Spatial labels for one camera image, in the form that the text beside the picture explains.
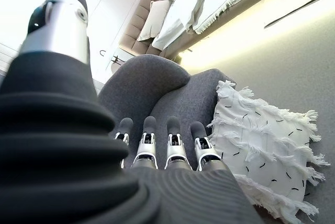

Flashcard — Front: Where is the white mattress sheet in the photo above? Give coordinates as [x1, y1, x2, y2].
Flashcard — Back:
[151, 6, 189, 51]

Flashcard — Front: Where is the thin black floor strip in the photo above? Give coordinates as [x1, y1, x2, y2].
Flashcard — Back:
[263, 0, 335, 29]

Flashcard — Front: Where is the beige upholstered bed frame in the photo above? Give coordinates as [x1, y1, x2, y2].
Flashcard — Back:
[119, 0, 335, 60]

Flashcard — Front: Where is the grey fabric tub armchair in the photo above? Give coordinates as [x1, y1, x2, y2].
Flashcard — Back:
[96, 54, 236, 172]

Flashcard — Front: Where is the beige bed pillow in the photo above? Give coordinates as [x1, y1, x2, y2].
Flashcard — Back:
[137, 0, 171, 42]

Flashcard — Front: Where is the white fringed cushion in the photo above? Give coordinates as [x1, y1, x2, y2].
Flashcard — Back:
[206, 80, 330, 223]

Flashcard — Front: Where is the light wooden nightstand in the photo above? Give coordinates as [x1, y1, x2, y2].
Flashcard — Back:
[108, 48, 137, 73]

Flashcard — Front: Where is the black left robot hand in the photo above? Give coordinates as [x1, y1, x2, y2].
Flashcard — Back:
[0, 0, 265, 224]

